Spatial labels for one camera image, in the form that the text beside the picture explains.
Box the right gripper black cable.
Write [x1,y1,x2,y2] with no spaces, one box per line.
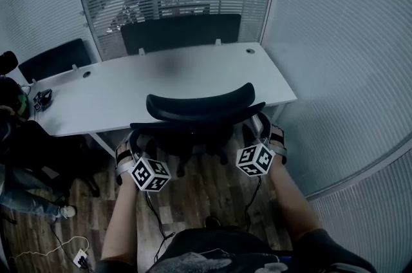
[243,173,263,233]

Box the black floor cable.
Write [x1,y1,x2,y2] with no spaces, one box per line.
[47,219,95,273]

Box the person's dark clothing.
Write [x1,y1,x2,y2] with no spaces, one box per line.
[95,225,378,273]

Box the white power strip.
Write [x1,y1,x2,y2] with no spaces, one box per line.
[72,249,89,268]

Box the person's black shoe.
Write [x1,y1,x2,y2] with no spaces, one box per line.
[204,216,222,230]

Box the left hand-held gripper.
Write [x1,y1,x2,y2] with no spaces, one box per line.
[127,131,172,193]

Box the white cable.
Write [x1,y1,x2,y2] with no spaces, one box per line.
[8,235,90,263]

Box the person's left forearm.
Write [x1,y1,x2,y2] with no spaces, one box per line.
[100,176,149,267]

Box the black mesh office chair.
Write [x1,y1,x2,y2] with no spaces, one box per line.
[114,82,288,186]

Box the person's right forearm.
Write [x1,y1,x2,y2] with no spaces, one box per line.
[268,162,323,250]

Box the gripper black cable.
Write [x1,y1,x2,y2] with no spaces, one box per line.
[144,190,176,263]
[243,173,263,233]

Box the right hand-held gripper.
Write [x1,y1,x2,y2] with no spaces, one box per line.
[236,113,276,177]

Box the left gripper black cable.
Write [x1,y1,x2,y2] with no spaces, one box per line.
[144,190,176,263]

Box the white desk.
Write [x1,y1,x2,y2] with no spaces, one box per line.
[26,42,299,157]

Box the black desk divider panel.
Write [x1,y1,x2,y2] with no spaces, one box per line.
[17,38,93,84]
[120,13,243,57]

